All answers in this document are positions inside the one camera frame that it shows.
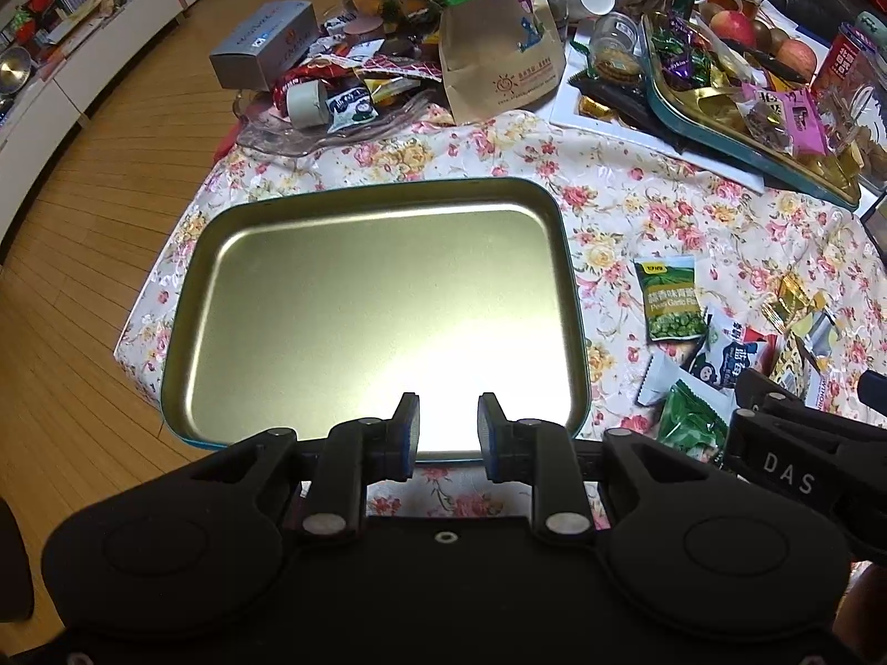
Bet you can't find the yellow patterned snack packet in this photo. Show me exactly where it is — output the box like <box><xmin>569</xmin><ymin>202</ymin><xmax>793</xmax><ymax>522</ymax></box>
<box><xmin>769</xmin><ymin>333</ymin><xmax>827</xmax><ymax>408</ymax></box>

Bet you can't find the dark green candy packet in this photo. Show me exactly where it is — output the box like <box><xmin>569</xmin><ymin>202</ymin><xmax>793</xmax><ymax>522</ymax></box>
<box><xmin>657</xmin><ymin>381</ymin><xmax>729</xmax><ymax>467</ymax></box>

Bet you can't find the blue white raisin packet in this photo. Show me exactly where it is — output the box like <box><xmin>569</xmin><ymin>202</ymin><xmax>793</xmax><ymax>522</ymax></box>
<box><xmin>682</xmin><ymin>308</ymin><xmax>777</xmax><ymax>390</ymax></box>

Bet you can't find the green pea snack packet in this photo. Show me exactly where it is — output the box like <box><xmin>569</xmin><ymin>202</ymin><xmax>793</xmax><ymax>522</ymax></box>
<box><xmin>634</xmin><ymin>255</ymin><xmax>705</xmax><ymax>344</ymax></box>

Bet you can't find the gold candy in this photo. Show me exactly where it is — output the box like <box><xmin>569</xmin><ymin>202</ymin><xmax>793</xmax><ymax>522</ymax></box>
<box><xmin>762</xmin><ymin>273</ymin><xmax>827</xmax><ymax>333</ymax></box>

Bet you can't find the grey white snack bar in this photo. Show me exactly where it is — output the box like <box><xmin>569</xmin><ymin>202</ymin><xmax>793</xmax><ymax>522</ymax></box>
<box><xmin>636</xmin><ymin>350</ymin><xmax>733</xmax><ymax>410</ymax></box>

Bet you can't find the gold tray with snacks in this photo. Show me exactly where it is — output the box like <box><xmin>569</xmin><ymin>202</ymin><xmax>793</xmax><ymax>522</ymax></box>
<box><xmin>640</xmin><ymin>12</ymin><xmax>861</xmax><ymax>210</ymax></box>

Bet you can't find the empty gold tin tray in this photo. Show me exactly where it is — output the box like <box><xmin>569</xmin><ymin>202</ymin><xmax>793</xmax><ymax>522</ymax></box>
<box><xmin>159</xmin><ymin>177</ymin><xmax>589</xmax><ymax>462</ymax></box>

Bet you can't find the raisin packet in dish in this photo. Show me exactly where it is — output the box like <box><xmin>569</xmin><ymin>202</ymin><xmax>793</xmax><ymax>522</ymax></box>
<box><xmin>328</xmin><ymin>86</ymin><xmax>379</xmax><ymax>134</ymax></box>

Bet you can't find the clear glass dish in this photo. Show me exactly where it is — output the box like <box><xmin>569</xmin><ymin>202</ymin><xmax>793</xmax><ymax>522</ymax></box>
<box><xmin>232</xmin><ymin>87</ymin><xmax>445</xmax><ymax>158</ymax></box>

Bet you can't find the pink snack packet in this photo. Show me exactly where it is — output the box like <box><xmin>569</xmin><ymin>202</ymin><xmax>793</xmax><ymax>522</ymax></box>
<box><xmin>733</xmin><ymin>83</ymin><xmax>827</xmax><ymax>158</ymax></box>

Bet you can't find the white tape roll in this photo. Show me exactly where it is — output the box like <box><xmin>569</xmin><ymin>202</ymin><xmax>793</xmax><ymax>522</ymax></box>
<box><xmin>286</xmin><ymin>80</ymin><xmax>332</xmax><ymax>129</ymax></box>

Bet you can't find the red snack packet in dish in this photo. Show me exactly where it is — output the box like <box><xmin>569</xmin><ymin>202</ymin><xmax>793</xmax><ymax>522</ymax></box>
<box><xmin>271</xmin><ymin>57</ymin><xmax>359</xmax><ymax>116</ymax></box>

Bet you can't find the large kraft paper snack bag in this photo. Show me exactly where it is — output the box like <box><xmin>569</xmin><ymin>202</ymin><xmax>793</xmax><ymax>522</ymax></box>
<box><xmin>429</xmin><ymin>0</ymin><xmax>565</xmax><ymax>123</ymax></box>

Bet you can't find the red apple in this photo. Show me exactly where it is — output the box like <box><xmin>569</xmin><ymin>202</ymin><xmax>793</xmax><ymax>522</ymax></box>
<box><xmin>776</xmin><ymin>39</ymin><xmax>818</xmax><ymax>81</ymax></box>
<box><xmin>708</xmin><ymin>9</ymin><xmax>756</xmax><ymax>48</ymax></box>

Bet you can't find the grey cardboard box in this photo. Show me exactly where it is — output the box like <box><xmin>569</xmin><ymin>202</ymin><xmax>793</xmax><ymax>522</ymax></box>
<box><xmin>209</xmin><ymin>0</ymin><xmax>319</xmax><ymax>91</ymax></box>

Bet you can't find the small glass cookie jar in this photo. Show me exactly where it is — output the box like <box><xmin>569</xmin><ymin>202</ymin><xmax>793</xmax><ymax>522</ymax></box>
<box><xmin>591</xmin><ymin>12</ymin><xmax>644</xmax><ymax>84</ymax></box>

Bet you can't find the white tv cabinet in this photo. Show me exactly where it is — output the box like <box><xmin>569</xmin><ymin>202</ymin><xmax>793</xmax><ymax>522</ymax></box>
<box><xmin>2</xmin><ymin>0</ymin><xmax>183</xmax><ymax>231</ymax></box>

